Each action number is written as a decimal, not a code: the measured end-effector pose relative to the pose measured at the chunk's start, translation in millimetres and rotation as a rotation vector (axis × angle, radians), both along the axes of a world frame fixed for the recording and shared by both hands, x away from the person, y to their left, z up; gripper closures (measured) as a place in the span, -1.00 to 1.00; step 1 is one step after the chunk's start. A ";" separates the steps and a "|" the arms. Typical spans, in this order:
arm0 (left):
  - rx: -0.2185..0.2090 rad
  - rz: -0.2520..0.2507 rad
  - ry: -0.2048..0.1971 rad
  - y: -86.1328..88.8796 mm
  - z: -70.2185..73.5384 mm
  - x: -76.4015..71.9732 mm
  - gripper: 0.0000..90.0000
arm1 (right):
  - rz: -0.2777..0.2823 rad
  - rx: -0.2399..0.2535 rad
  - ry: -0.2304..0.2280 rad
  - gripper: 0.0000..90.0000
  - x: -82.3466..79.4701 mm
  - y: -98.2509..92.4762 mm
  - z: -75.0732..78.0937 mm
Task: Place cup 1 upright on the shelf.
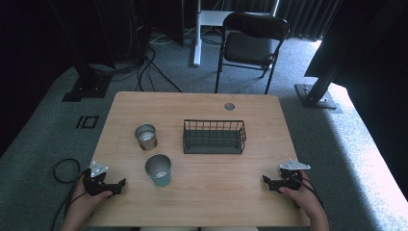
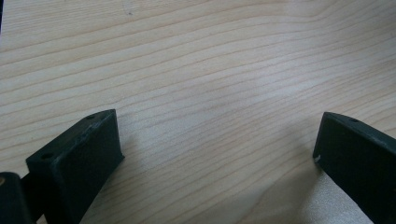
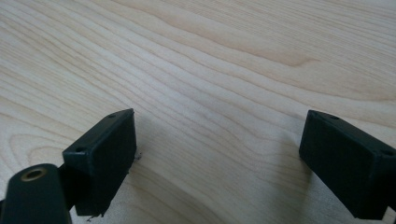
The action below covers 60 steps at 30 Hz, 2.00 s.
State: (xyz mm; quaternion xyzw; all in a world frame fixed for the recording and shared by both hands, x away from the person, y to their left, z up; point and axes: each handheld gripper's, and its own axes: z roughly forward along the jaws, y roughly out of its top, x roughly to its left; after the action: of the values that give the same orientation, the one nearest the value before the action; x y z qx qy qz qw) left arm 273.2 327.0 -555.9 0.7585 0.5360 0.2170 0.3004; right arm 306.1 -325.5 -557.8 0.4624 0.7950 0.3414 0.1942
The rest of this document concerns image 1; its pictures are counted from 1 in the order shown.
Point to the grey round table grommet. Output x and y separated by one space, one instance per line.
229 106

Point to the person's left hand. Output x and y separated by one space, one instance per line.
84 202

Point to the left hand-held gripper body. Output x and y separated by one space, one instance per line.
93 185

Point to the person's right hand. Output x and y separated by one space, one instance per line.
303 197

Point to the black folding chair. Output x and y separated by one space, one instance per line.
248 48

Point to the black beam stand metal base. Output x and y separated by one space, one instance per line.
317 96

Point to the brown metal cup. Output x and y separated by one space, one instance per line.
146 137

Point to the dark curtain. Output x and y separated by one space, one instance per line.
304 17

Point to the black stand with flat base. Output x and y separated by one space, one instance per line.
86 86

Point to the teal metal cup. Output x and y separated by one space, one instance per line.
158 170

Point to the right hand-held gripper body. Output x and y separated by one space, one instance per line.
291 180

